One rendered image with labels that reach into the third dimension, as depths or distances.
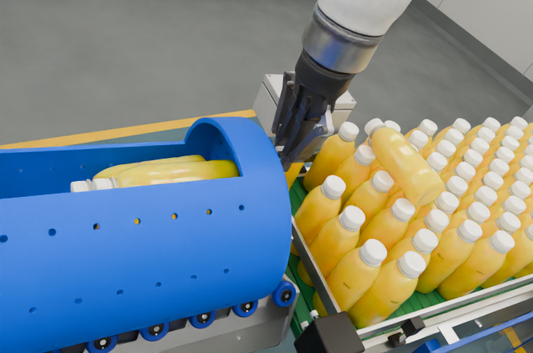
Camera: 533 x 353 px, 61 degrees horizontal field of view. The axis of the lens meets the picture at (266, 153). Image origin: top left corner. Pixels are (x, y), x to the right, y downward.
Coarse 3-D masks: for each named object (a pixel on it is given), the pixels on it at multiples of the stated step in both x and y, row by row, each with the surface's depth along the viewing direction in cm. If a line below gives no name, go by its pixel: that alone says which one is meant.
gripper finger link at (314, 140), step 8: (320, 128) 58; (336, 128) 59; (312, 136) 60; (320, 136) 60; (328, 136) 61; (304, 144) 62; (312, 144) 61; (320, 144) 62; (296, 152) 64; (304, 152) 63; (312, 152) 64; (288, 160) 66; (296, 160) 64; (304, 160) 65
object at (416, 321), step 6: (414, 318) 81; (420, 318) 82; (402, 324) 82; (408, 324) 81; (414, 324) 80; (420, 324) 81; (402, 330) 83; (408, 330) 81; (414, 330) 80; (420, 330) 82; (390, 336) 85; (396, 336) 86; (402, 336) 84; (408, 336) 82; (390, 342) 85; (396, 342) 85; (402, 342) 85
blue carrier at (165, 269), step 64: (192, 128) 72; (256, 128) 64; (0, 192) 66; (64, 192) 71; (128, 192) 50; (192, 192) 53; (256, 192) 57; (0, 256) 43; (64, 256) 46; (128, 256) 49; (192, 256) 53; (256, 256) 58; (0, 320) 44; (64, 320) 48; (128, 320) 53
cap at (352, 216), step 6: (348, 210) 78; (354, 210) 79; (360, 210) 79; (342, 216) 79; (348, 216) 77; (354, 216) 78; (360, 216) 78; (348, 222) 77; (354, 222) 77; (360, 222) 77; (354, 228) 78
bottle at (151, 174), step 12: (132, 168) 59; (144, 168) 59; (156, 168) 60; (168, 168) 60; (180, 168) 61; (192, 168) 62; (204, 168) 63; (216, 168) 64; (228, 168) 64; (120, 180) 58; (132, 180) 57; (144, 180) 58; (156, 180) 58; (168, 180) 59; (180, 180) 60; (192, 180) 61
